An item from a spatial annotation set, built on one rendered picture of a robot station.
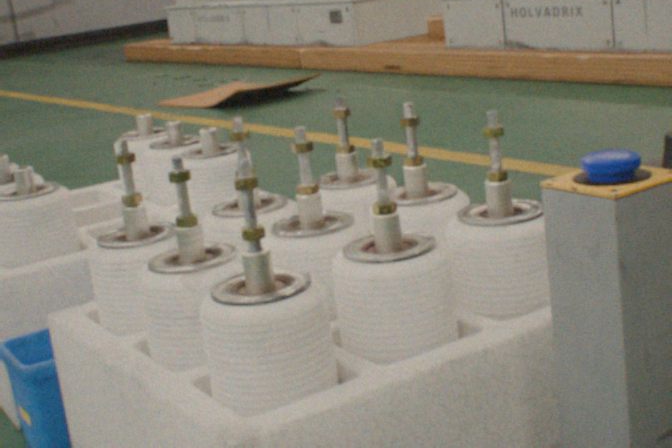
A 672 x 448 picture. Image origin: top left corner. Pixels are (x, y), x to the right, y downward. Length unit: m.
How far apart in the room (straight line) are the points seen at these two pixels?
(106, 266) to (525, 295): 0.37
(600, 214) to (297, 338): 0.23
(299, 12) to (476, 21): 1.07
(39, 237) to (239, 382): 0.54
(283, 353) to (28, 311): 0.54
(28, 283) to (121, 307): 0.28
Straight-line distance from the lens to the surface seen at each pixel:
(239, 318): 0.77
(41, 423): 1.16
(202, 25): 5.23
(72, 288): 1.27
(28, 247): 1.28
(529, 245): 0.90
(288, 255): 0.93
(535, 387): 0.89
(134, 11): 7.68
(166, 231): 1.01
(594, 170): 0.75
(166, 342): 0.89
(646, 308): 0.76
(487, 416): 0.86
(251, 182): 0.78
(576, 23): 3.33
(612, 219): 0.72
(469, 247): 0.90
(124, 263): 0.98
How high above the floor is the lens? 0.50
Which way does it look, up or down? 13 degrees down
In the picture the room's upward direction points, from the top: 7 degrees counter-clockwise
